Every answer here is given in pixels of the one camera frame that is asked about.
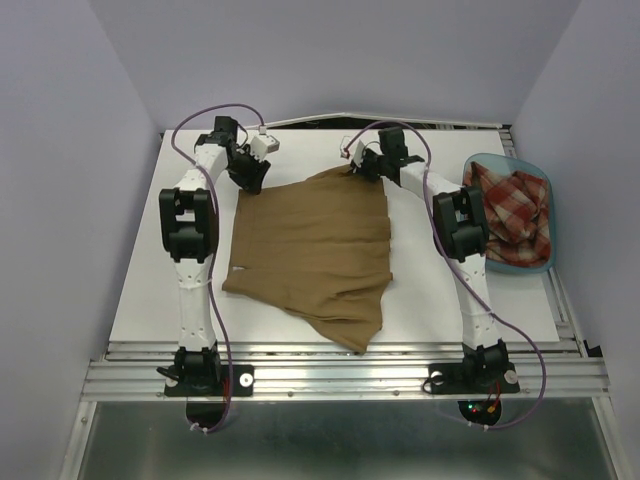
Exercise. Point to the teal plastic basket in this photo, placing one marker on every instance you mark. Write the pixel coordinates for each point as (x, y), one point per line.
(504, 165)

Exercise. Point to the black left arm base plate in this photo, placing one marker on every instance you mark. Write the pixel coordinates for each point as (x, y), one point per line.
(240, 385)

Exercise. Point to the red plaid skirt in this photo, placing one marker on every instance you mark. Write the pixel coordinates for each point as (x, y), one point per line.
(517, 209)

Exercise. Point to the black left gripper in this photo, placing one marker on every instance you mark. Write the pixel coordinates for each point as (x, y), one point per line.
(252, 182)

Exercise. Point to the aluminium table frame rail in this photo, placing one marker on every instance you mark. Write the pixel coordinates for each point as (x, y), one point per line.
(321, 412)

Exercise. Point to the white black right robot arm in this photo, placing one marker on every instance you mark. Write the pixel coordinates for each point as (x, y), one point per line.
(460, 230)

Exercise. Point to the tan brown skirt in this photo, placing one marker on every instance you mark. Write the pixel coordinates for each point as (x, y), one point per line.
(318, 249)

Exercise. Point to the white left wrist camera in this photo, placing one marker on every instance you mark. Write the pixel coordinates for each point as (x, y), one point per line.
(261, 145)

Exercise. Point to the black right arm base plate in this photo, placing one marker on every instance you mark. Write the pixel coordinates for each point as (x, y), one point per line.
(453, 378)

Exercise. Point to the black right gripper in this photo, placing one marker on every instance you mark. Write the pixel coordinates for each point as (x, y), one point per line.
(361, 168)

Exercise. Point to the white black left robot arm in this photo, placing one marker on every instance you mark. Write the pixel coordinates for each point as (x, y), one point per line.
(189, 221)

